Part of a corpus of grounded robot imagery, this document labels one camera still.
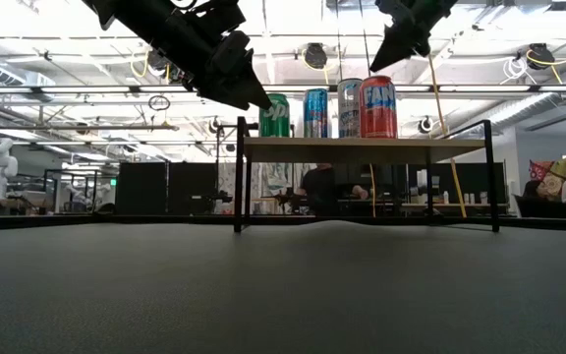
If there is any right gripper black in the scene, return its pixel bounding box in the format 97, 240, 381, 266
369, 0, 459, 74

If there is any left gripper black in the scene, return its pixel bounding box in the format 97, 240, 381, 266
115, 0, 273, 110

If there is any green Sprite soda can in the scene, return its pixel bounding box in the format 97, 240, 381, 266
258, 92, 292, 139

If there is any red Fanta strawberry can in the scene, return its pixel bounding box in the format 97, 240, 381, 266
359, 75, 399, 140

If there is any teal blue slim energy can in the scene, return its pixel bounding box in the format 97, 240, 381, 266
303, 88, 330, 140

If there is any white Celsius Arctic Vibe can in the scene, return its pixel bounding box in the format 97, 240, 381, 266
337, 78, 365, 140

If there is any black partition panel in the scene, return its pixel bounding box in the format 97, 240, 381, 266
115, 161, 218, 216

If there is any colourful patchwork quilt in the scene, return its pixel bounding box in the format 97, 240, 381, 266
529, 157, 566, 198

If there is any black table mat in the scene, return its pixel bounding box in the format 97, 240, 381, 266
0, 219, 566, 354

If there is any hanging black cable ring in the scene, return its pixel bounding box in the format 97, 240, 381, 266
147, 94, 172, 112

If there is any wooden shelf with black frame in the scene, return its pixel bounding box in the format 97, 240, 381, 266
233, 116, 502, 234

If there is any orange hanging cable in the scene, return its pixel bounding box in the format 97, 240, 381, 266
424, 51, 468, 219

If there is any black aluminium table frame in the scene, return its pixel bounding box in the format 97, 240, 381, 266
0, 213, 566, 233

